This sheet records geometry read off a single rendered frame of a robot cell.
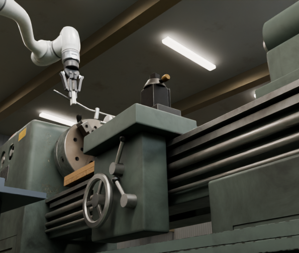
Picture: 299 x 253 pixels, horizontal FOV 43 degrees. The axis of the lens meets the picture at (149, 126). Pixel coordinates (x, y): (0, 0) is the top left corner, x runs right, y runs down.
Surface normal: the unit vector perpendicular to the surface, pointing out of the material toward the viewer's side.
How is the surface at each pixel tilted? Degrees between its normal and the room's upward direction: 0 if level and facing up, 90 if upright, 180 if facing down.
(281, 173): 90
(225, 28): 180
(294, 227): 90
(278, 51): 90
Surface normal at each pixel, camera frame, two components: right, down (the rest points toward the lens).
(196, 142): -0.81, -0.21
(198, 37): 0.02, 0.92
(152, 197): 0.59, -0.32
